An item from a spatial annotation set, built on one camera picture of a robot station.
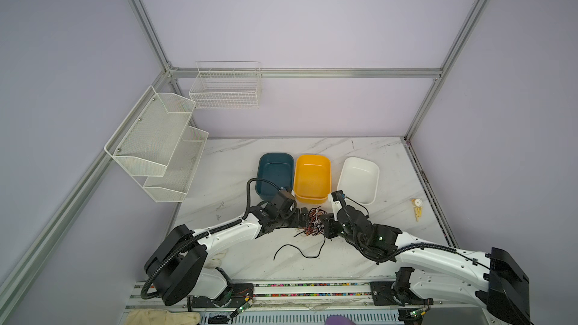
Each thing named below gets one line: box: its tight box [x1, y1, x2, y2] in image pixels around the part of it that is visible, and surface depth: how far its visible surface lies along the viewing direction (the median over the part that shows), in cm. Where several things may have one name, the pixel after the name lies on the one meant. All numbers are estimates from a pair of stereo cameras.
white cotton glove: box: [203, 250, 228, 270], surface depth 82 cm
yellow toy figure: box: [410, 198, 423, 222], surface depth 95 cm
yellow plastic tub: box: [293, 154, 332, 205], surface depth 106 cm
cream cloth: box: [124, 308, 201, 325], surface depth 70 cm
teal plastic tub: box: [255, 151, 295, 201], surface depth 107 cm
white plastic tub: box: [337, 157, 381, 206], surface depth 106 cm
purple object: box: [324, 314, 356, 325], surface depth 72 cm
